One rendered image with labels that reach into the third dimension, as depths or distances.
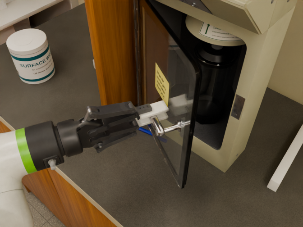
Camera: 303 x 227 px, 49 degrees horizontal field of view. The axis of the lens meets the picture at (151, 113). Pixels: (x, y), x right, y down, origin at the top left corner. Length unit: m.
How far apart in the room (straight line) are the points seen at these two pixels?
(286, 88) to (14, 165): 0.92
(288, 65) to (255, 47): 0.54
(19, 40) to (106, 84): 0.39
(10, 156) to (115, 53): 0.40
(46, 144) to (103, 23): 0.33
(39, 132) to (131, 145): 0.40
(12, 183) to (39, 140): 0.09
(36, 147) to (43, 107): 0.50
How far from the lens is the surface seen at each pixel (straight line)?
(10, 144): 0.68
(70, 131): 0.67
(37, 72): 1.21
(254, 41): 0.66
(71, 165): 0.99
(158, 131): 0.69
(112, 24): 0.86
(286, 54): 1.18
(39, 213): 2.03
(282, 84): 1.25
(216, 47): 0.82
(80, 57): 1.33
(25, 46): 1.18
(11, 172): 0.68
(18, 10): 1.74
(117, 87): 0.98
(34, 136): 0.67
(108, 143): 0.74
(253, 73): 0.70
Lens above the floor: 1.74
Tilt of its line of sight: 48 degrees down
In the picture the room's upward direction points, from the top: straight up
